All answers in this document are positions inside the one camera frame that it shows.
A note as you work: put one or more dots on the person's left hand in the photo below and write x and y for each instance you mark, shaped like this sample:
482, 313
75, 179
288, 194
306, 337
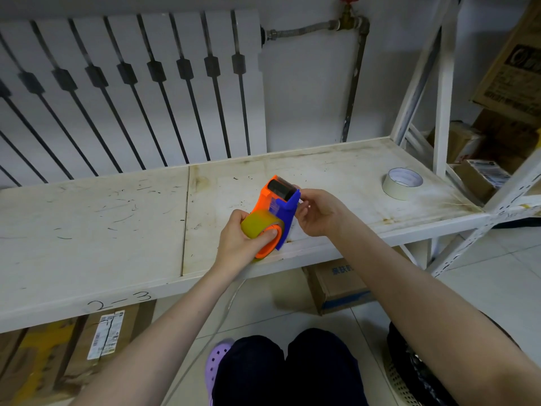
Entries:
234, 249

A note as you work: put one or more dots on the person's right hand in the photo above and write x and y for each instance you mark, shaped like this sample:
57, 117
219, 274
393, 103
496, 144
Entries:
321, 213

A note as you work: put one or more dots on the orange blue tape dispenser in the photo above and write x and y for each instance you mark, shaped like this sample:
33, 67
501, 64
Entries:
289, 213

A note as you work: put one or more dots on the yellow tape roll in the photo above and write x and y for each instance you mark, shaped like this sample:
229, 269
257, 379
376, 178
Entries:
258, 221

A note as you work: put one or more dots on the white tape roll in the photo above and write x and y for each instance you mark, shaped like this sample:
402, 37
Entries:
393, 192

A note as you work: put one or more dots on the person's left forearm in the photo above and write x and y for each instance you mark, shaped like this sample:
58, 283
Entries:
156, 346

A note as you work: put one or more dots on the person's right forearm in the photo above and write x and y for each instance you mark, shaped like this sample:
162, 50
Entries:
431, 317

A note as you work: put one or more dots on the person's left leg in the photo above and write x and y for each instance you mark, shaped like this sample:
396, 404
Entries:
249, 372

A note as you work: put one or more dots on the person's leg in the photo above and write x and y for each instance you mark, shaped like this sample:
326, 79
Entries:
325, 367
249, 372

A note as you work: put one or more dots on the person's right leg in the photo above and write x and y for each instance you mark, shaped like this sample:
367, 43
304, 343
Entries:
325, 367

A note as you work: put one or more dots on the blue striped cardboard box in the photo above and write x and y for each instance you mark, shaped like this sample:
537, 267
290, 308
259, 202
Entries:
334, 291

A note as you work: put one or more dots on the purple clog shoe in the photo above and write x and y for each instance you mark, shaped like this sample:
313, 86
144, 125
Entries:
215, 359

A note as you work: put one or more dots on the white labelled long cardboard box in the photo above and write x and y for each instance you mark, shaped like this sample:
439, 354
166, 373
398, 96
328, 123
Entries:
131, 325

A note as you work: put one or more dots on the grey metal pipe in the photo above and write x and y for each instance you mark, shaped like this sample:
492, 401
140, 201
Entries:
355, 88

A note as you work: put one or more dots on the white metal shelf rack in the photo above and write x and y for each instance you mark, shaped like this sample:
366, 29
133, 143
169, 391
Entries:
97, 249

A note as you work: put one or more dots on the white radiator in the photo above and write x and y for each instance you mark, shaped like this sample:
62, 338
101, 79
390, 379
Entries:
148, 122

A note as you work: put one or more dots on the small brown cardboard box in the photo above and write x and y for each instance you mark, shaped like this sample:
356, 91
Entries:
458, 141

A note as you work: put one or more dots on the small labelled cardboard parcel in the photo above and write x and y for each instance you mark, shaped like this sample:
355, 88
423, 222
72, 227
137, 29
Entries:
473, 181

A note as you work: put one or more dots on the black bin bag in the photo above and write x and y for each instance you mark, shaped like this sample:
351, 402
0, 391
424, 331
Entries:
410, 367

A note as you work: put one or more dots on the beige mesh waste basket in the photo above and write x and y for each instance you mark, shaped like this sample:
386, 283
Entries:
397, 389

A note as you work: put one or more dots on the white perforated shelf rack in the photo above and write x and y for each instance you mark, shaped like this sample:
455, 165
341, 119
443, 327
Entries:
515, 190

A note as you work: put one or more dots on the black flat mat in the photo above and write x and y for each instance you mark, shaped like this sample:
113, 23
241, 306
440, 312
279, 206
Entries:
520, 223

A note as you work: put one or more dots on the dark brown cardboard box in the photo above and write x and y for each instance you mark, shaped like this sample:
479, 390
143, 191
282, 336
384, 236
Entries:
507, 137

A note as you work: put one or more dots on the yellow taped cardboard box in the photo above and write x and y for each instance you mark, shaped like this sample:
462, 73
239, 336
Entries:
42, 355

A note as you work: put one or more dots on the plain brown cardboard box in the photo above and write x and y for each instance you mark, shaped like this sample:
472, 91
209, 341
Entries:
8, 346

